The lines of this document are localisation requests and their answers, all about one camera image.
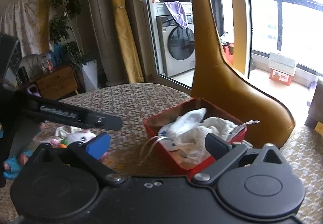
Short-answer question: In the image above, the white patterned hanging cloth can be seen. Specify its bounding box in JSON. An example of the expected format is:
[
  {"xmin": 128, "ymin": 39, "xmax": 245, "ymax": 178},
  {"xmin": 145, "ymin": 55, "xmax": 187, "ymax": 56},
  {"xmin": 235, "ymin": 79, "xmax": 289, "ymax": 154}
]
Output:
[{"xmin": 0, "ymin": 0, "xmax": 42, "ymax": 56}]

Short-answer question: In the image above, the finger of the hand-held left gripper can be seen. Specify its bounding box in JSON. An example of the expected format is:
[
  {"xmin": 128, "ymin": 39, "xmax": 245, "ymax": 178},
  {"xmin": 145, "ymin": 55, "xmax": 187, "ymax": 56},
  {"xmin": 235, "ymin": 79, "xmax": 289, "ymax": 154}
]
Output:
[{"xmin": 14, "ymin": 90, "xmax": 123, "ymax": 131}]

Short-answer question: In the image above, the red white carton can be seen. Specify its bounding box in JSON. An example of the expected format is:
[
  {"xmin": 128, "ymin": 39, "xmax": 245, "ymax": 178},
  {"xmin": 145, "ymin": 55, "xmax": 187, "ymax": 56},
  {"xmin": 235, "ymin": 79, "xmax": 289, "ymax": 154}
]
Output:
[{"xmin": 269, "ymin": 69, "xmax": 292, "ymax": 86}]

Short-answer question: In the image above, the yellow hanging cloth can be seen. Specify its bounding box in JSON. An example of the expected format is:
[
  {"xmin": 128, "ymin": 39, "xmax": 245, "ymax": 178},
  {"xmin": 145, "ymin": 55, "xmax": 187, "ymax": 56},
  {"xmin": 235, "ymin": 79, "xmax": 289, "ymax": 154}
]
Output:
[{"xmin": 38, "ymin": 0, "xmax": 51, "ymax": 54}]

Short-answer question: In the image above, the white knitted cloth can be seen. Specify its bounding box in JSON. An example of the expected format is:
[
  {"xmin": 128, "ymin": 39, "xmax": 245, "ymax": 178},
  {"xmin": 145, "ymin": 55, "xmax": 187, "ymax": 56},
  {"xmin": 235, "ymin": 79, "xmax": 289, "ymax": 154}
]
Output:
[{"xmin": 185, "ymin": 117, "xmax": 239, "ymax": 164}]

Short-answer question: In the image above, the clear plastic bag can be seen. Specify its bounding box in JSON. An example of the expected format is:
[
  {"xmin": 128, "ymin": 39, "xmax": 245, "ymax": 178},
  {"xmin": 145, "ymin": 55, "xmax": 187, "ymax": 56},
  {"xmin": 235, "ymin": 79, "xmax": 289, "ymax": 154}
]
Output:
[
  {"xmin": 228, "ymin": 120, "xmax": 260, "ymax": 142},
  {"xmin": 140, "ymin": 108, "xmax": 207, "ymax": 159}
]

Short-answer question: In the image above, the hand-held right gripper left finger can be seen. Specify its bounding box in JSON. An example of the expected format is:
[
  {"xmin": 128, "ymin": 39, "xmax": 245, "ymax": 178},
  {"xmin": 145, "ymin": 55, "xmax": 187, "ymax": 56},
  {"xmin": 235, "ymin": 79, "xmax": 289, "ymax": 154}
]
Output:
[{"xmin": 33, "ymin": 133, "xmax": 127, "ymax": 186}]

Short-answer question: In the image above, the white yellow patterned seat cover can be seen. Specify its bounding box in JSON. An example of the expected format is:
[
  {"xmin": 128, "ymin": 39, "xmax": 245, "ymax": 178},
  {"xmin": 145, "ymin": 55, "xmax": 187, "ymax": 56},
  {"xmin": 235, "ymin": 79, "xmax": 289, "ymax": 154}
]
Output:
[{"xmin": 278, "ymin": 125, "xmax": 323, "ymax": 224}]

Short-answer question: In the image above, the white teal tissue pack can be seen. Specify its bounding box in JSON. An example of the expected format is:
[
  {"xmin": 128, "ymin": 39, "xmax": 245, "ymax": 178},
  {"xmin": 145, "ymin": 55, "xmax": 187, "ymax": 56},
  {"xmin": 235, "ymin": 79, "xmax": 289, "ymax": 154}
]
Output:
[{"xmin": 3, "ymin": 152, "xmax": 29, "ymax": 181}]

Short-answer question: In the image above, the gold patterned tablecloth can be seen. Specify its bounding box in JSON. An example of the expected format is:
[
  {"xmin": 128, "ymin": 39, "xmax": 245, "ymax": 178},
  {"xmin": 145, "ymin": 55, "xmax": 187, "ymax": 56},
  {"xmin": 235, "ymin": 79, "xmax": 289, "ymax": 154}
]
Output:
[{"xmin": 0, "ymin": 83, "xmax": 197, "ymax": 224}]

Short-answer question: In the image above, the red bucket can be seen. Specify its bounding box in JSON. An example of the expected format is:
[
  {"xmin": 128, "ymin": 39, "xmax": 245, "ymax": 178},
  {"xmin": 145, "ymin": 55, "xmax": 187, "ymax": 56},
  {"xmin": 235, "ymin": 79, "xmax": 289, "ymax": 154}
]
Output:
[{"xmin": 222, "ymin": 42, "xmax": 234, "ymax": 64}]

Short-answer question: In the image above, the white tower air conditioner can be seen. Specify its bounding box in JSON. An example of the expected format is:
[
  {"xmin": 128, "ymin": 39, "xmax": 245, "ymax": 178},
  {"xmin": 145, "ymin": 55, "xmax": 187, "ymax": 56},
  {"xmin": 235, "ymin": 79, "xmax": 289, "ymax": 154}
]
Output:
[{"xmin": 81, "ymin": 0, "xmax": 119, "ymax": 86}]

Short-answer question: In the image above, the wooden drawer cabinet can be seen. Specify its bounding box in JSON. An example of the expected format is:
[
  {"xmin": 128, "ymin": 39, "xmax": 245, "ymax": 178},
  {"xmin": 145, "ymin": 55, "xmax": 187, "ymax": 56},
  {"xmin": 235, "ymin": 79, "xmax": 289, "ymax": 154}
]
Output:
[{"xmin": 31, "ymin": 65, "xmax": 79, "ymax": 100}]

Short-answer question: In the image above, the tan chair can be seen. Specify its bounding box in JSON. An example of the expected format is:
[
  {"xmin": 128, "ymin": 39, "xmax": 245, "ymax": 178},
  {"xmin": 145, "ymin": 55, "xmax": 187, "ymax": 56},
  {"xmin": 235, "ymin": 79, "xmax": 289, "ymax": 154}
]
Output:
[{"xmin": 304, "ymin": 79, "xmax": 323, "ymax": 136}]

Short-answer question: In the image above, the tan giraffe statue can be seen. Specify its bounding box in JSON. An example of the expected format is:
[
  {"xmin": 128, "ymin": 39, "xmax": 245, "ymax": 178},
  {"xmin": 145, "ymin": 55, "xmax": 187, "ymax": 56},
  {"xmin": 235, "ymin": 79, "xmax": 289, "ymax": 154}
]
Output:
[{"xmin": 169, "ymin": 0, "xmax": 296, "ymax": 150}]

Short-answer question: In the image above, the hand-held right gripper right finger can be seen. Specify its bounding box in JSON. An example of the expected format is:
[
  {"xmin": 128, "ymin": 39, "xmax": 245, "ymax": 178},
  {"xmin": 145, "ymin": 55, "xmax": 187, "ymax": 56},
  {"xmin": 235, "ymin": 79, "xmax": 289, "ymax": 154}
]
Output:
[{"xmin": 192, "ymin": 133, "xmax": 290, "ymax": 184}]

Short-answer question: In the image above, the potted tree white planter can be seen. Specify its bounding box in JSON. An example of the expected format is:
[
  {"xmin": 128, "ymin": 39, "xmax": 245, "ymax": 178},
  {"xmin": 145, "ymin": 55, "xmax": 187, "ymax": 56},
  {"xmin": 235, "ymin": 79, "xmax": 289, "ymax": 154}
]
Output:
[{"xmin": 49, "ymin": 0, "xmax": 98, "ymax": 92}]

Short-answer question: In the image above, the white washing machine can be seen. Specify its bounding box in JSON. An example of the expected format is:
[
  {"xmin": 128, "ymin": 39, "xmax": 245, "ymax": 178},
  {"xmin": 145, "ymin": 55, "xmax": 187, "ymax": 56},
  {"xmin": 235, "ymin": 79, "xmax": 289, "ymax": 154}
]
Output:
[{"xmin": 153, "ymin": 2, "xmax": 196, "ymax": 78}]

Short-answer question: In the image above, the purple kettlebell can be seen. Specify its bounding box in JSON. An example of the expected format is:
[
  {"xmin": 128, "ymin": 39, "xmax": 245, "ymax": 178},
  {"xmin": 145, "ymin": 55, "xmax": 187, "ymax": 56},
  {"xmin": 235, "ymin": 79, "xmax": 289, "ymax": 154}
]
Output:
[{"xmin": 26, "ymin": 84, "xmax": 40, "ymax": 97}]

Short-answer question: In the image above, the white bunny plush toy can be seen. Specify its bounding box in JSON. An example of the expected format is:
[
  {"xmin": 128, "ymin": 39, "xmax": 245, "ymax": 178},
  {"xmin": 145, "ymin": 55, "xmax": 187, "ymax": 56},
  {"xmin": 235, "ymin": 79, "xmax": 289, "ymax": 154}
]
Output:
[{"xmin": 49, "ymin": 127, "xmax": 110, "ymax": 162}]

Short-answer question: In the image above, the purple stool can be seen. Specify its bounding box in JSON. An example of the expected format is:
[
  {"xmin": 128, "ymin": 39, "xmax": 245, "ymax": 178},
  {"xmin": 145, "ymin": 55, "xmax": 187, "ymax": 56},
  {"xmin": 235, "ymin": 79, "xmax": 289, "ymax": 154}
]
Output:
[{"xmin": 306, "ymin": 80, "xmax": 318, "ymax": 106}]

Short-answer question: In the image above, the yellow curtain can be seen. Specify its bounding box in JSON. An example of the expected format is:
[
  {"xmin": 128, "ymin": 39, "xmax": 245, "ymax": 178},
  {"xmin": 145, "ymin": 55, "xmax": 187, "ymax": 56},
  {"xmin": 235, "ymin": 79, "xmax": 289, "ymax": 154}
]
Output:
[{"xmin": 108, "ymin": 0, "xmax": 144, "ymax": 83}]

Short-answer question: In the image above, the purple cloth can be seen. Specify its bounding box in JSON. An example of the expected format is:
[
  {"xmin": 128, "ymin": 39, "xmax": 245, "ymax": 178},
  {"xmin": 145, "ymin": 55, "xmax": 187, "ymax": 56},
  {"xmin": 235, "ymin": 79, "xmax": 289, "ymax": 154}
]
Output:
[{"xmin": 164, "ymin": 1, "xmax": 188, "ymax": 29}]

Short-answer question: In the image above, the red rectangular box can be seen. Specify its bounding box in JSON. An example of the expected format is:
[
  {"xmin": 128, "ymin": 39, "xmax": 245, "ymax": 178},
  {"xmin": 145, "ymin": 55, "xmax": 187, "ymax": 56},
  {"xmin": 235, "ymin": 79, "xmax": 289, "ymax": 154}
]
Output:
[{"xmin": 143, "ymin": 97, "xmax": 248, "ymax": 171}]

